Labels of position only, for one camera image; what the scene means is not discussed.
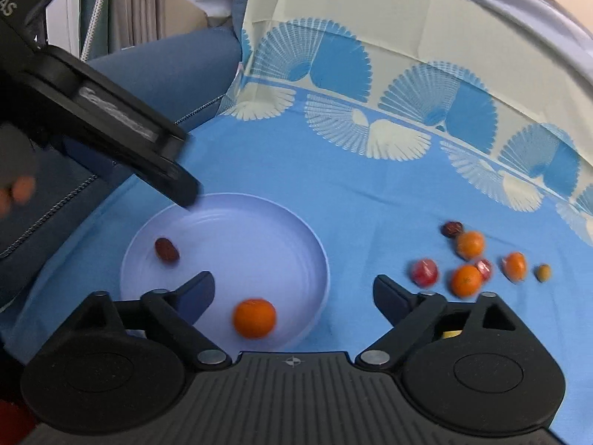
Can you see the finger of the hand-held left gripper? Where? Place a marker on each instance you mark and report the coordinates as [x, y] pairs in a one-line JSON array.
[[178, 185]]

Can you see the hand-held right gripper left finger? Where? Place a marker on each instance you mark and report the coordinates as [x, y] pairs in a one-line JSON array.
[[200, 289]]

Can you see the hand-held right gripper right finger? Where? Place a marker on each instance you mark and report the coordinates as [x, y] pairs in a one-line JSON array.
[[387, 296]]

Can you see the red round fruit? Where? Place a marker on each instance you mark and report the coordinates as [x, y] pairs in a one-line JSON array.
[[485, 269], [424, 273]]

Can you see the dark red date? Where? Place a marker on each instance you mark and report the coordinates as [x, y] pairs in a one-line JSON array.
[[166, 250], [451, 229]]

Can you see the orange tangerine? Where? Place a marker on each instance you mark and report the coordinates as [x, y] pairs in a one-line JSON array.
[[466, 281], [255, 318], [470, 244], [515, 266]]

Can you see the light purple plate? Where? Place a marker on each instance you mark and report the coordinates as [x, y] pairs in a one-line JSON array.
[[241, 241]]

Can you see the person's left hand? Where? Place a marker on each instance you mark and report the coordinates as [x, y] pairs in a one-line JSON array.
[[18, 191]]

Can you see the blue upholstered sofa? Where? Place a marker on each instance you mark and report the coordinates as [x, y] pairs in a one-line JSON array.
[[162, 69]]

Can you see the blue fan-print bedsheet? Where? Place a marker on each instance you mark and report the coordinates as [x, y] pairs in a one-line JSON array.
[[370, 194]]

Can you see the white ribbed radiator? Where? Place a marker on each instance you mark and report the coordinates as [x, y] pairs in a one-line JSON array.
[[139, 0]]

